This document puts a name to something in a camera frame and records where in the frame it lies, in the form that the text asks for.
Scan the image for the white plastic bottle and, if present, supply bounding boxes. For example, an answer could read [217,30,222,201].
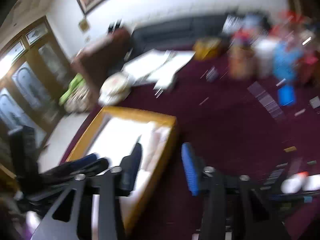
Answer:
[280,172,320,194]

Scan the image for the purple velvet table cloth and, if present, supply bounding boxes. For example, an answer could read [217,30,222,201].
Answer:
[60,44,320,240]

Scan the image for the yellow gold tray box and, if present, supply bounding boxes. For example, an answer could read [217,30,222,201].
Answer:
[66,106,177,233]

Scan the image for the green cloth pile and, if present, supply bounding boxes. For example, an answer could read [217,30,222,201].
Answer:
[59,73,86,106]

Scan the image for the wooden glass door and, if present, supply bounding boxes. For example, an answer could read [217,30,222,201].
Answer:
[1,16,75,145]

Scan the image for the blue battery pack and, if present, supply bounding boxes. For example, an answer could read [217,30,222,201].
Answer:
[278,85,296,106]

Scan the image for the brown armchair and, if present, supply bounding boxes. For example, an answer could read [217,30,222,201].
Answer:
[71,27,131,102]

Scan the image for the clear jar orange contents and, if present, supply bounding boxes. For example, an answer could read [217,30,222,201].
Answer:
[228,37,255,80]

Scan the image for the blue cartoon label jar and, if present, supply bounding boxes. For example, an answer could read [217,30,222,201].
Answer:
[273,42,303,82]

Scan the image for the white papers stack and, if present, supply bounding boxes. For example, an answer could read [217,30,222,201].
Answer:
[121,49,195,88]

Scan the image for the white plastic jar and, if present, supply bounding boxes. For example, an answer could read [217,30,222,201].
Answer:
[253,37,279,79]

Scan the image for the black leather sofa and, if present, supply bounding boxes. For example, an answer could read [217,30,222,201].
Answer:
[131,14,228,55]

